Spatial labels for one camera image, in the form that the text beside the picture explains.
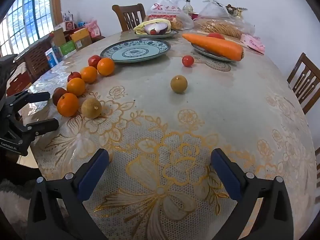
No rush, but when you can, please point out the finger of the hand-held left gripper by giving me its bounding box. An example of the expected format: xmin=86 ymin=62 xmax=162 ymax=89
xmin=15 ymin=118 xmax=60 ymax=140
xmin=6 ymin=91 xmax=51 ymax=115

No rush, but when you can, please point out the halved purple onion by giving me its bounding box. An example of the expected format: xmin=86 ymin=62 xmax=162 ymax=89
xmin=145 ymin=22 xmax=169 ymax=35

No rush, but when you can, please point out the light wooden chair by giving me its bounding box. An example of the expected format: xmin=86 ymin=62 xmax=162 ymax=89
xmin=287 ymin=52 xmax=320 ymax=115

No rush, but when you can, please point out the dark rimmed plate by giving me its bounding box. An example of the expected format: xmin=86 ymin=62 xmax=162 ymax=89
xmin=191 ymin=42 xmax=240 ymax=62

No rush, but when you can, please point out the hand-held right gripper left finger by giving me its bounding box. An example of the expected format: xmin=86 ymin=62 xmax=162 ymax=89
xmin=27 ymin=148 xmax=110 ymax=240

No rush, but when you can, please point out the dark wooden chair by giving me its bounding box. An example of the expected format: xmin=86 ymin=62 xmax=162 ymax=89
xmin=112 ymin=3 xmax=146 ymax=32

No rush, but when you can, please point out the yellow-brown round fruit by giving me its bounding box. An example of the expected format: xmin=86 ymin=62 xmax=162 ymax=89
xmin=81 ymin=98 xmax=103 ymax=119
xmin=170 ymin=75 xmax=188 ymax=94

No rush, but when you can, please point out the pink plastic bag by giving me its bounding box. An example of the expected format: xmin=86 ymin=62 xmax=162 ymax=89
xmin=86 ymin=20 xmax=102 ymax=38

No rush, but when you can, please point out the glass bottle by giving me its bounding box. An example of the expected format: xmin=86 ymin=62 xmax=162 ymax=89
xmin=182 ymin=0 xmax=194 ymax=15

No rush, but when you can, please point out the brown cardboard box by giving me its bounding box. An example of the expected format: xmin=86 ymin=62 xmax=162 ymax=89
xmin=51 ymin=27 xmax=67 ymax=47

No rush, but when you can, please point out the orange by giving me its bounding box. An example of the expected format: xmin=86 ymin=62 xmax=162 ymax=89
xmin=66 ymin=77 xmax=86 ymax=97
xmin=80 ymin=66 xmax=98 ymax=84
xmin=57 ymin=93 xmax=80 ymax=117
xmin=97 ymin=57 xmax=115 ymax=77

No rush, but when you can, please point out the wooden framed window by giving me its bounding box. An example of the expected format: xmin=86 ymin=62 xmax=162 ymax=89
xmin=0 ymin=0 xmax=62 ymax=58

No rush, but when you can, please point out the printed plastic bag of bread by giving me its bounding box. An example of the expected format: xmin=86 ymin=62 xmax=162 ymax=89
xmin=144 ymin=0 xmax=194 ymax=30

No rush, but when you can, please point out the pink packet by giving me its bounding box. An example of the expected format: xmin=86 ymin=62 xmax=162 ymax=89
xmin=240 ymin=34 xmax=265 ymax=54

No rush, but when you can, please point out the yellow cardboard box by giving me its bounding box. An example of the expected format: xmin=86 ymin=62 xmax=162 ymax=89
xmin=71 ymin=27 xmax=92 ymax=51

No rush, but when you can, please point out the blue rimmed plate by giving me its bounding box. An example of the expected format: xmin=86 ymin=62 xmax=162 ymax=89
xmin=134 ymin=29 xmax=179 ymax=39

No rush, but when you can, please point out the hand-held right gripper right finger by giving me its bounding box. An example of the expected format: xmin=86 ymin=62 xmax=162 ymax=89
xmin=210 ymin=148 xmax=293 ymax=240

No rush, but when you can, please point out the blue patterned plate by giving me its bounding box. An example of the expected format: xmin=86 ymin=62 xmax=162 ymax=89
xmin=100 ymin=38 xmax=171 ymax=63

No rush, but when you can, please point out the clear bag of noodles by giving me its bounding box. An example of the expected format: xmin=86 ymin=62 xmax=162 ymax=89
xmin=194 ymin=0 xmax=255 ymax=39

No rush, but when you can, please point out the large carrot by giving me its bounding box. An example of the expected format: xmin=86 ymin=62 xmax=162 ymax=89
xmin=182 ymin=33 xmax=244 ymax=62

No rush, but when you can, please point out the lace doily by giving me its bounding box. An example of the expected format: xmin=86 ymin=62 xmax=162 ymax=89
xmin=194 ymin=55 xmax=232 ymax=72

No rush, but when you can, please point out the pile of boxes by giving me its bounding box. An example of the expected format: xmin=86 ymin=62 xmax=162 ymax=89
xmin=15 ymin=35 xmax=105 ymax=80

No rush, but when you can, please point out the small red tomato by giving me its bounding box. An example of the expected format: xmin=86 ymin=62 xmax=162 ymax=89
xmin=182 ymin=55 xmax=195 ymax=67

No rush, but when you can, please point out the green box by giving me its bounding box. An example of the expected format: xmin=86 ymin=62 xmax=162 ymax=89
xmin=58 ymin=40 xmax=76 ymax=57

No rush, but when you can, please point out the blue and white box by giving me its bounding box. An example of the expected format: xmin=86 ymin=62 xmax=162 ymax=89
xmin=45 ymin=47 xmax=59 ymax=68

